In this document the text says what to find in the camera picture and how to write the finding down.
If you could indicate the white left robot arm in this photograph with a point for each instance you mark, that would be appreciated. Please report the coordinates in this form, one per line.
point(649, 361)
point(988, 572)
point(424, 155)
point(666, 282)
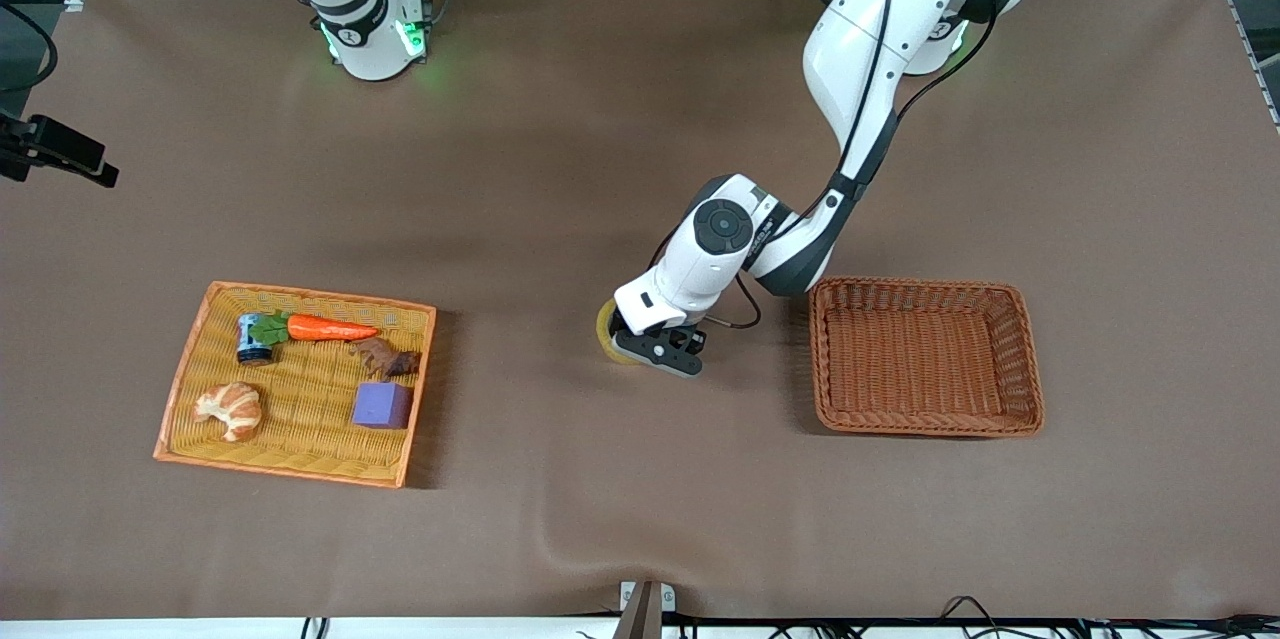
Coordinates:
point(880, 29)

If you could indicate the purple foam cube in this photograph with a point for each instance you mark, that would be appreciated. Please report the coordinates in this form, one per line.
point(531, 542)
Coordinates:
point(382, 407)

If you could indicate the toy croissant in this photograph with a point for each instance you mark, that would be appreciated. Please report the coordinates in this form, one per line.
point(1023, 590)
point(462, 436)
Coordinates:
point(230, 409)

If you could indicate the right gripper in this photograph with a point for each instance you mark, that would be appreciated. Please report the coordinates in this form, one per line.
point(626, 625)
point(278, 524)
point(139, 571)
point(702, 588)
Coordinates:
point(68, 143)

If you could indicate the brown wicker basket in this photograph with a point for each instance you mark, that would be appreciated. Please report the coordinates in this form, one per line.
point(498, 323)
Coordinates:
point(920, 359)

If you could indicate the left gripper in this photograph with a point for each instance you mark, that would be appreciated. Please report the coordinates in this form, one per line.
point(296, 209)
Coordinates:
point(698, 337)

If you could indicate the orange rimmed yellow wicker basket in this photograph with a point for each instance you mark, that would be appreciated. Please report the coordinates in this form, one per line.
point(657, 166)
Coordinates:
point(300, 419)

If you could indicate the orange toy carrot green leaves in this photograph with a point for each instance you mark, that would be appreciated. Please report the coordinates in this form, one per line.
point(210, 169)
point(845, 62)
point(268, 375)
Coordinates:
point(325, 328)

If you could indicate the brown toy lion figure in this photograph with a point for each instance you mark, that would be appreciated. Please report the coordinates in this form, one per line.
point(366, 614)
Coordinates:
point(385, 357)

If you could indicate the clear yellowish tape roll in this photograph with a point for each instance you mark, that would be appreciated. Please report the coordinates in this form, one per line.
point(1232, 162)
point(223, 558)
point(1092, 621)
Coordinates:
point(606, 334)

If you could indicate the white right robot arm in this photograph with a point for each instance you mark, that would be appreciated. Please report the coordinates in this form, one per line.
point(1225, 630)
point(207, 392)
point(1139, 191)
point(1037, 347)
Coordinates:
point(365, 29)

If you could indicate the metal table bracket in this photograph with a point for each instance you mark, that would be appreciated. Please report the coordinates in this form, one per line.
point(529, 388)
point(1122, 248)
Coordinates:
point(645, 609)

